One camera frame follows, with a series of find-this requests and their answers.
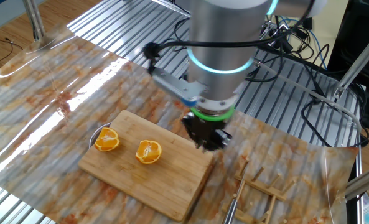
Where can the bamboo cutting board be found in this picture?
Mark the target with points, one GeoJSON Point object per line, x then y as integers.
{"type": "Point", "coordinates": [159, 183]}

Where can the cut orange piece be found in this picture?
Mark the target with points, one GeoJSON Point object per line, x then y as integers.
{"type": "Point", "coordinates": [107, 139]}
{"type": "Point", "coordinates": [148, 152]}

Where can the black equipment case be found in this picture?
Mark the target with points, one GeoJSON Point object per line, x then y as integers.
{"type": "Point", "coordinates": [358, 46]}

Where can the clear plastic tube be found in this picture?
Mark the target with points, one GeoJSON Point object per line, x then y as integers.
{"type": "Point", "coordinates": [296, 83]}

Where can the thin aluminium frame post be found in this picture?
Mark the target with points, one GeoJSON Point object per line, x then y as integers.
{"type": "Point", "coordinates": [359, 186]}

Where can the marble pattern plastic mat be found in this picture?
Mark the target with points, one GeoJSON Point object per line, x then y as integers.
{"type": "Point", "coordinates": [47, 124]}

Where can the black power adapter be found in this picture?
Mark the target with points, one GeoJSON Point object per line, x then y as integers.
{"type": "Point", "coordinates": [307, 23]}

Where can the black camera clamp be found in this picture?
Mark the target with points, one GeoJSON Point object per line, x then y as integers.
{"type": "Point", "coordinates": [283, 43]}

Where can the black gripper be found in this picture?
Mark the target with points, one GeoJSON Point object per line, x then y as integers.
{"type": "Point", "coordinates": [203, 130]}

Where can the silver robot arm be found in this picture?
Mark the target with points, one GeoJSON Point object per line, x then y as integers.
{"type": "Point", "coordinates": [221, 46]}

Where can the steel cleaver knife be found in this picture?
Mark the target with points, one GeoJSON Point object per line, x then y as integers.
{"type": "Point", "coordinates": [231, 211]}

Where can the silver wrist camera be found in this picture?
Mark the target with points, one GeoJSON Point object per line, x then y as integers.
{"type": "Point", "coordinates": [178, 87]}

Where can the wooden peg rack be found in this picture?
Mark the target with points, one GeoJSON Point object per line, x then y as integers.
{"type": "Point", "coordinates": [262, 186]}

